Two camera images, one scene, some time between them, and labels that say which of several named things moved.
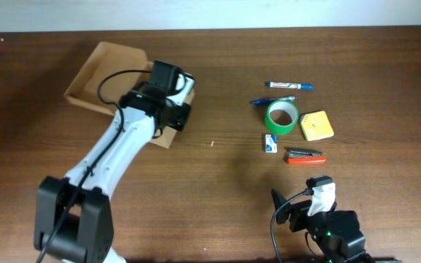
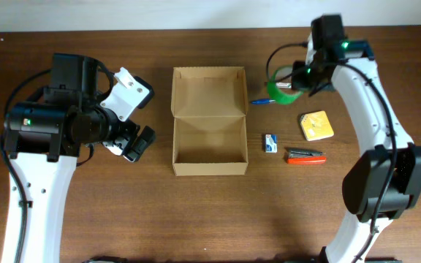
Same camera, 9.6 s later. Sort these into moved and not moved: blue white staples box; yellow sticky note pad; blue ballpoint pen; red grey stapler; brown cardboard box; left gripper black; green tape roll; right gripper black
Moved: left gripper black; green tape roll; right gripper black; brown cardboard box
Not moved: blue ballpoint pen; yellow sticky note pad; red grey stapler; blue white staples box
